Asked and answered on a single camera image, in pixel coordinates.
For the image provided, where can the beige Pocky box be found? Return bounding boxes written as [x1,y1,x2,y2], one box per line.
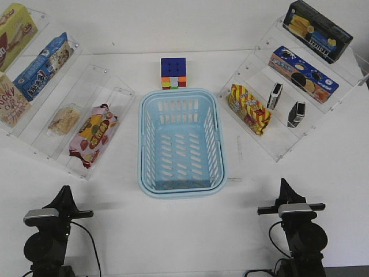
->
[1,72,32,128]

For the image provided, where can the yellow green snack box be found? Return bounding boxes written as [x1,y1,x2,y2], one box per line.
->
[1,3,38,72]

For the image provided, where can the left clear acrylic shelf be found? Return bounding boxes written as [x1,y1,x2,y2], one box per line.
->
[1,32,135,179]

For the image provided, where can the blue cookie bag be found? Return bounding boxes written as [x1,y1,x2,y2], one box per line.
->
[13,32,74,102]

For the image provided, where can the right clear acrylic shelf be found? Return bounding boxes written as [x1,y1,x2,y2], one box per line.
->
[217,18,368,161]

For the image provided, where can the blue sandwich cookie box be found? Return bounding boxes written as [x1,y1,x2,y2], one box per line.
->
[269,46,340,103]

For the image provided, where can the right black cable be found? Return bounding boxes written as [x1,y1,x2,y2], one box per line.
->
[244,221,293,277]

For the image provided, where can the black cable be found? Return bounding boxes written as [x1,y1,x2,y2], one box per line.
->
[244,221,293,277]
[20,221,102,277]

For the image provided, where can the black white tissue pack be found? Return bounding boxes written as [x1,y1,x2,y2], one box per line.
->
[267,83,283,110]

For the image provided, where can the black cracker box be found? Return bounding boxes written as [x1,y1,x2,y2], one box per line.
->
[283,1,353,64]

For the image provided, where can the left black cable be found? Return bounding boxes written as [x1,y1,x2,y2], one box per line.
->
[20,221,102,277]

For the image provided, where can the clear acrylic shelf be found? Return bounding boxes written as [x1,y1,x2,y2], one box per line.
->
[1,32,135,179]
[217,18,368,161]

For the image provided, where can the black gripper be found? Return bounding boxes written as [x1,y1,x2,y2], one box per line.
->
[38,185,93,229]
[257,178,326,224]

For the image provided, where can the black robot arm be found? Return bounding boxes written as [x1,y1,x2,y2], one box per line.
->
[23,185,94,276]
[257,178,328,276]

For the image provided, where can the multicolour puzzle cube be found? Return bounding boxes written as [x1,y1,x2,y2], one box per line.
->
[160,57,187,89]

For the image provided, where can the pink fruit snack bag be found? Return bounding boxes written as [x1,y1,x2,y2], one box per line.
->
[69,103,119,169]

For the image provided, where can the red yellow striped snack bag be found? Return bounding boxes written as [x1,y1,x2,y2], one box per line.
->
[227,84,272,136]

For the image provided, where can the bread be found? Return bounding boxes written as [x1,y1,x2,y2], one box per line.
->
[48,107,80,135]

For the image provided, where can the light blue plastic basket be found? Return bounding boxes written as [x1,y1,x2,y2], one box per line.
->
[138,88,228,199]

